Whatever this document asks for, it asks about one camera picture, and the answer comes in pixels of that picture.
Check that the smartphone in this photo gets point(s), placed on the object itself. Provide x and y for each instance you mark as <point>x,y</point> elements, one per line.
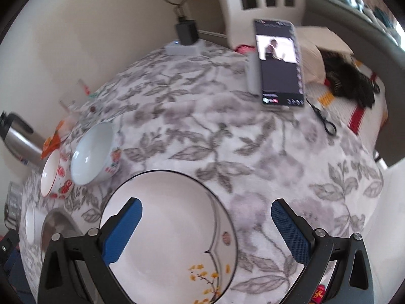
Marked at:
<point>278,79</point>

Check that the black cloth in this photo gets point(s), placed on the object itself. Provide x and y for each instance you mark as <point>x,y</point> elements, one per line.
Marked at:
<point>348,79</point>

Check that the orange snack packet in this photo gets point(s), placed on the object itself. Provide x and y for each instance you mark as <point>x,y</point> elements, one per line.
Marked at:
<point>52,142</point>

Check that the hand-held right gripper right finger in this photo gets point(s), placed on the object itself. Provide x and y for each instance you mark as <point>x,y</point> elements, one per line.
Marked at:
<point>291,231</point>

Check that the white bowl with red print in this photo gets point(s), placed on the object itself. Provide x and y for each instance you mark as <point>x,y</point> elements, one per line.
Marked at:
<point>91,152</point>

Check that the stainless steel plate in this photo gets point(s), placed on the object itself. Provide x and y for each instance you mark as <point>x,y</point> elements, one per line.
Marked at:
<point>58,223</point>

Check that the floral tablecloth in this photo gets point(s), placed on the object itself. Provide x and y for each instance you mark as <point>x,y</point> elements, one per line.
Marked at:
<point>205,117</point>

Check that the clear glass mug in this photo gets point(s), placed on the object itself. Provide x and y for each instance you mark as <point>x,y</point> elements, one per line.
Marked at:
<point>74,98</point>

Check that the black charger adapter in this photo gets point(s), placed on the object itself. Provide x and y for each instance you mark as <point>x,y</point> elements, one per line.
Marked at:
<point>186,31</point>

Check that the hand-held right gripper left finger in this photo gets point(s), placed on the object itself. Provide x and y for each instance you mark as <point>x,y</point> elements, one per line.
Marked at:
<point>121,229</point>

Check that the red printed packet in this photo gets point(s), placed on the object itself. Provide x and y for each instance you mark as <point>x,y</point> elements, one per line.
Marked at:
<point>319,293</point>

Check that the black scissors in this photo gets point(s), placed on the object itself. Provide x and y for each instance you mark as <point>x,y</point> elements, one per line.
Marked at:
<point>317,111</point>

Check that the strawberry print bowl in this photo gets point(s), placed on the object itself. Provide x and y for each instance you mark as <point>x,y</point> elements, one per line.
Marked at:
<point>50,174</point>

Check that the stainless steel thermos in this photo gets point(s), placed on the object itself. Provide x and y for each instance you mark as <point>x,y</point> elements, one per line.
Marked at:
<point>22,145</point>

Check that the grey phone stand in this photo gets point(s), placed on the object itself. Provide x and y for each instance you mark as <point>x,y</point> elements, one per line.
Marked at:
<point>253,76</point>

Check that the clear glass cup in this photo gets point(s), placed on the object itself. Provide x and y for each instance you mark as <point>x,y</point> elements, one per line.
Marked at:
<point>14,202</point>

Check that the red yellow striped mat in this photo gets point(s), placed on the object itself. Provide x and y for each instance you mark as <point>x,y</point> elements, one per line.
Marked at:
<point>364,114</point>

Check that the white plate with yellow flowers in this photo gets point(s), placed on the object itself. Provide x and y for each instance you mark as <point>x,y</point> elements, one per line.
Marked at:
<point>174,228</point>

